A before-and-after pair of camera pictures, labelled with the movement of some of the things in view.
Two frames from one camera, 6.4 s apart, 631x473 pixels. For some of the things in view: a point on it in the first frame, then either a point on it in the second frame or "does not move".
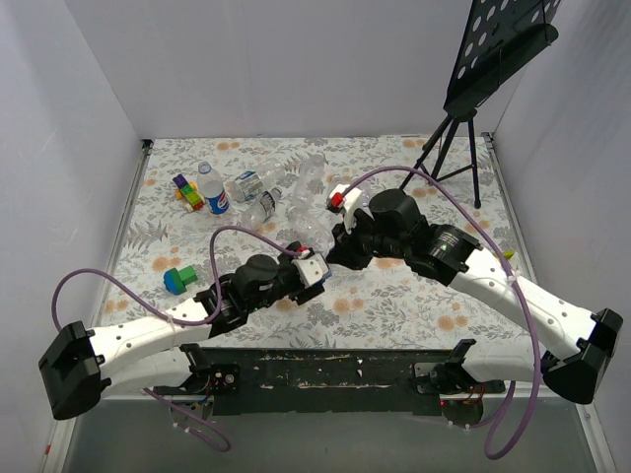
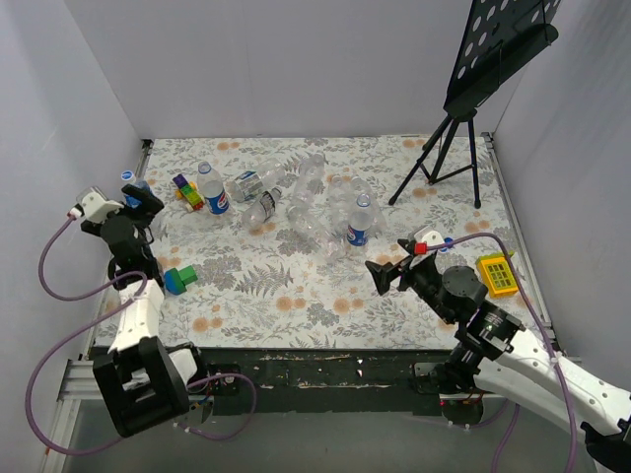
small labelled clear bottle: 246,186 does not move
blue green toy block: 175,281 does not move
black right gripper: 358,241 to 404,271
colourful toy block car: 188,192 does not move
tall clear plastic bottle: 302,198 does not move
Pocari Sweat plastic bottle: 328,280 to 140,179
